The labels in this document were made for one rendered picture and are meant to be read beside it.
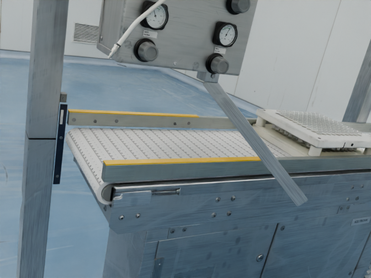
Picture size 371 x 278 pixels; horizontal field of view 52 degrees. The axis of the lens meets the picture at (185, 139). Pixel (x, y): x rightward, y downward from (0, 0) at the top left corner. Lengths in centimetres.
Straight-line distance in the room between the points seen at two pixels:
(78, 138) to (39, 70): 16
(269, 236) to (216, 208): 28
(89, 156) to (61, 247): 114
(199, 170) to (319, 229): 56
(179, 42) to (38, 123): 43
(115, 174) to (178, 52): 23
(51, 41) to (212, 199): 46
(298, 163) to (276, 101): 399
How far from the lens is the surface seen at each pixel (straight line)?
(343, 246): 133
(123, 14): 54
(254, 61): 514
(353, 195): 112
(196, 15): 59
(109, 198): 68
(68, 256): 181
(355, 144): 105
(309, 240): 118
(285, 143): 102
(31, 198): 97
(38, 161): 93
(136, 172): 66
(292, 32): 482
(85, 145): 80
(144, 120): 94
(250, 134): 70
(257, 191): 85
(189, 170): 71
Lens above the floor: 112
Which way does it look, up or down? 19 degrees down
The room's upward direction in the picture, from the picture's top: 12 degrees clockwise
